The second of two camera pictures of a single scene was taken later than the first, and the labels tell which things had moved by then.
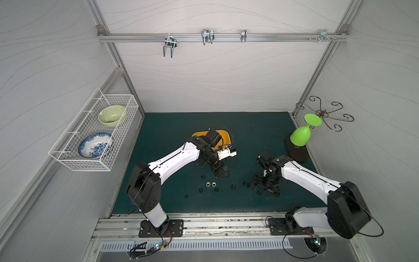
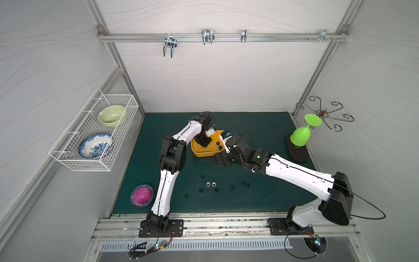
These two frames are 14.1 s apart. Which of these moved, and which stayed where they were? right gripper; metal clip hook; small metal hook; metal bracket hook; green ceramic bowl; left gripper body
Moved: right gripper; left gripper body
Stayed: small metal hook; metal clip hook; green ceramic bowl; metal bracket hook
